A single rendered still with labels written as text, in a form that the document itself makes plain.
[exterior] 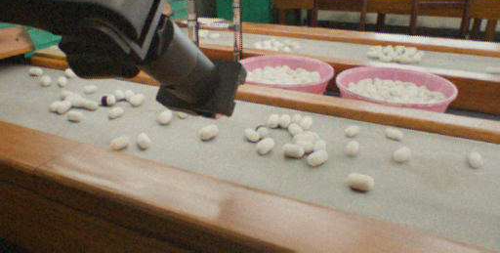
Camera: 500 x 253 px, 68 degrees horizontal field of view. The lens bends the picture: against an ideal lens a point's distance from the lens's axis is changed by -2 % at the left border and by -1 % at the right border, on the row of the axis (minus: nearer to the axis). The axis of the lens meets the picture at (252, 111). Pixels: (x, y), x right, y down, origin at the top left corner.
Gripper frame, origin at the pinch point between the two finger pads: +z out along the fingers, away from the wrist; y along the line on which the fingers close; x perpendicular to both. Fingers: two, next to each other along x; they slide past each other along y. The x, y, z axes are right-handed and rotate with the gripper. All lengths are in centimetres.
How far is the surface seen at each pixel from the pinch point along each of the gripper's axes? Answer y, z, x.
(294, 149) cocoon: -7.2, 12.5, 1.3
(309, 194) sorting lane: -12.4, 7.3, 8.2
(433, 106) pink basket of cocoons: -27.1, 34.6, -17.7
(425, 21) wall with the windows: -15, 439, -294
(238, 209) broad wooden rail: -6.6, -1.9, 12.7
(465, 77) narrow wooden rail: -34, 52, -33
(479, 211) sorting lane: -33.7, 11.8, 4.5
